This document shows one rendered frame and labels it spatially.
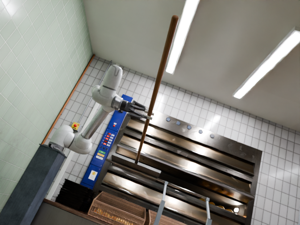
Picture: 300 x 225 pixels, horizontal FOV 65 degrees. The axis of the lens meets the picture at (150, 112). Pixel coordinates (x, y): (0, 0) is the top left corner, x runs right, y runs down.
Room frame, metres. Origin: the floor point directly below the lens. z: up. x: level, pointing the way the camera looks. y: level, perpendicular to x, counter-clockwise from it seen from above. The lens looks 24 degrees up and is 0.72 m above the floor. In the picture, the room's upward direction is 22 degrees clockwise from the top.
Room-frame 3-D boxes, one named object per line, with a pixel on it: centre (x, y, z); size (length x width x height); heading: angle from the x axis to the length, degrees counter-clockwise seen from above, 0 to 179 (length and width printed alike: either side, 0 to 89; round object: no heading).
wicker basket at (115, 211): (2.75, -0.09, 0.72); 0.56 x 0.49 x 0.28; 87
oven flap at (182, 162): (2.98, -0.67, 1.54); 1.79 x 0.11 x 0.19; 87
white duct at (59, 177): (3.04, 0.72, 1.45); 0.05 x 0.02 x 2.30; 87
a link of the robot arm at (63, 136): (2.37, 0.72, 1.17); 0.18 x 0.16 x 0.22; 113
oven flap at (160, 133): (2.98, -0.67, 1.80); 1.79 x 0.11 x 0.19; 87
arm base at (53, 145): (2.35, 0.73, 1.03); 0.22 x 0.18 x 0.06; 173
